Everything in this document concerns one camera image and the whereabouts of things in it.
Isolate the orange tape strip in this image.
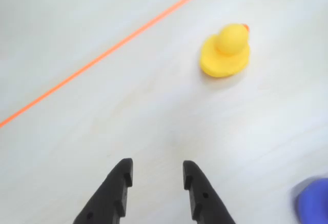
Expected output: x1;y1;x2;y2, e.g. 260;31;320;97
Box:
0;0;223;129

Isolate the blue rubber duck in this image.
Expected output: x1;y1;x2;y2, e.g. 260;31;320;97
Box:
292;176;328;224

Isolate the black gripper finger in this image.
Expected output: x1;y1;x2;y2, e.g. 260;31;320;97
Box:
182;160;236;224
73;158;134;224

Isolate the yellow rubber duck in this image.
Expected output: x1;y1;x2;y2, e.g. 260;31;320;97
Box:
199;23;251;78

